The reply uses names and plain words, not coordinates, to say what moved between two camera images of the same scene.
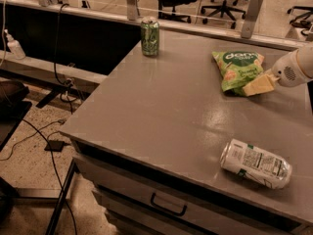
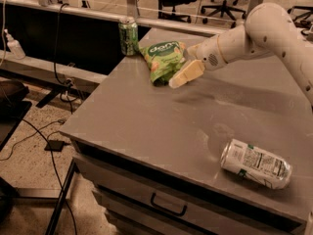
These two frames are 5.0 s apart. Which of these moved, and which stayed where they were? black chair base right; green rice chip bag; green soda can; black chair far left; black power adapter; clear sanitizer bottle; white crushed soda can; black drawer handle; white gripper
Moved: green rice chip bag; green soda can; white gripper
Stayed: black drawer handle; black chair far left; black power adapter; black chair base right; clear sanitizer bottle; white crushed soda can
